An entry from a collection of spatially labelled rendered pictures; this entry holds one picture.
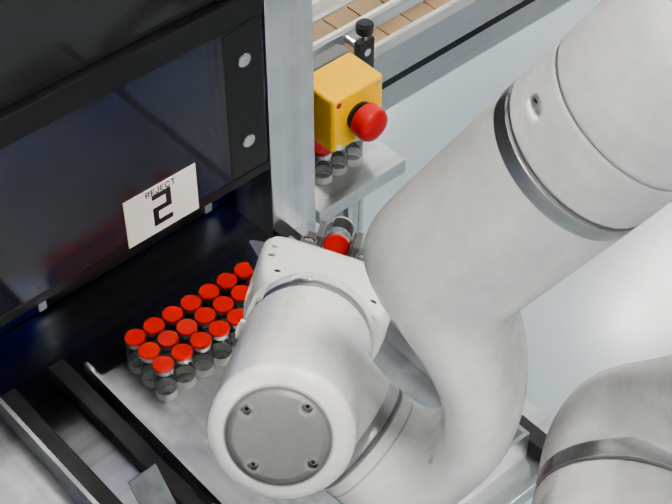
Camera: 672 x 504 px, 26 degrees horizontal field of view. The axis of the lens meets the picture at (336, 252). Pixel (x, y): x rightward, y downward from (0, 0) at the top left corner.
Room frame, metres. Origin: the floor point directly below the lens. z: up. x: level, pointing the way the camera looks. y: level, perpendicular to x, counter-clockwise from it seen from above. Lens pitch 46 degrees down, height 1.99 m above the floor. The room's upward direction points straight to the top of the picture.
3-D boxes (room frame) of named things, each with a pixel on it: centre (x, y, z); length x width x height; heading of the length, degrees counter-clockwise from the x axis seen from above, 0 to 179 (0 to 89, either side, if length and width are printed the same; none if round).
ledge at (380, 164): (1.23, 0.02, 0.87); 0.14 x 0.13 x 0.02; 42
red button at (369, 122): (1.15, -0.03, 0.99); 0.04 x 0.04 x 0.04; 42
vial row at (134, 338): (0.97, 0.13, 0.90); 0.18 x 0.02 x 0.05; 131
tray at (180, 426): (0.85, 0.03, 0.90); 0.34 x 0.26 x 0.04; 41
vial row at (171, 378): (0.93, 0.10, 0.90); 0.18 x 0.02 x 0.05; 131
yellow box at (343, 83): (1.19, 0.00, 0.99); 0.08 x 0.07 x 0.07; 42
